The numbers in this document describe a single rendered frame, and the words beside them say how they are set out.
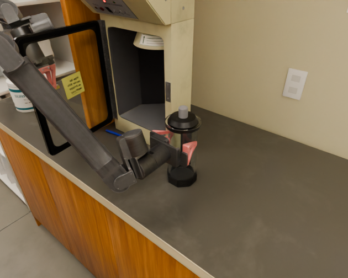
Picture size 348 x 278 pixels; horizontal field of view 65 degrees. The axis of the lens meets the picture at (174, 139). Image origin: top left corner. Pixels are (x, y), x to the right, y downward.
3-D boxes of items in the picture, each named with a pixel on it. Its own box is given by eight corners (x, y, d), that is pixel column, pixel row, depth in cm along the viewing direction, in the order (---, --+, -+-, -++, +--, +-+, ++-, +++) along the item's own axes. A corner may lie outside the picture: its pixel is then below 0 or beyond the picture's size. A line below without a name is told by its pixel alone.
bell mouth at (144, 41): (156, 34, 105) (156, 19, 102) (194, 41, 96) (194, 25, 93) (122, 43, 94) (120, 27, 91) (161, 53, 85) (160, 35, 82)
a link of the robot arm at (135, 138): (109, 180, 75) (116, 192, 67) (94, 143, 71) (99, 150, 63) (148, 162, 78) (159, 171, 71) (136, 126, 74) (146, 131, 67)
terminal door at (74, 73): (113, 121, 115) (98, 19, 92) (50, 158, 94) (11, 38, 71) (112, 120, 115) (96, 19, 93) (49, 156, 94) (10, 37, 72)
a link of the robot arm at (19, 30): (10, 31, 87) (6, 27, 82) (31, 23, 88) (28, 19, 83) (22, 52, 89) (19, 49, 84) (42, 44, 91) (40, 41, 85)
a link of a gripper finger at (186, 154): (183, 127, 82) (163, 141, 76) (203, 135, 79) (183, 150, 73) (183, 145, 86) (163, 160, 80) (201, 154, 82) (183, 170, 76)
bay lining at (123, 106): (157, 95, 129) (154, 15, 109) (203, 112, 116) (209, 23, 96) (118, 115, 113) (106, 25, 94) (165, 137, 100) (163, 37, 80)
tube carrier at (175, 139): (179, 160, 98) (179, 108, 86) (204, 173, 93) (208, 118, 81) (159, 176, 91) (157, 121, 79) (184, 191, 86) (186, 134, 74)
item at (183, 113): (180, 116, 87) (180, 97, 83) (204, 125, 82) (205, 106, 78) (161, 127, 81) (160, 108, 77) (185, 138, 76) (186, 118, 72)
